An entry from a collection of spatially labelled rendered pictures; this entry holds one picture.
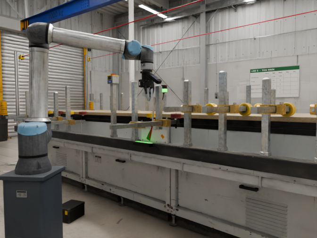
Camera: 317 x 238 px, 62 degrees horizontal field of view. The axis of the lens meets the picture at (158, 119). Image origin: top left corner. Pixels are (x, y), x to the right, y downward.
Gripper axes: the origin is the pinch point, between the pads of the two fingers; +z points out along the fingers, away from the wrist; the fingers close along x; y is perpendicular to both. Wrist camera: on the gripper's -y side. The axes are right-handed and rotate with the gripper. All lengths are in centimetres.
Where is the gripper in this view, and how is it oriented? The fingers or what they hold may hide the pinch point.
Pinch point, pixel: (149, 99)
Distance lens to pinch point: 182.1
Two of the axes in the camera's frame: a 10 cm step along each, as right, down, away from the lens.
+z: 0.1, 10.0, 0.5
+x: -6.6, 0.4, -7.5
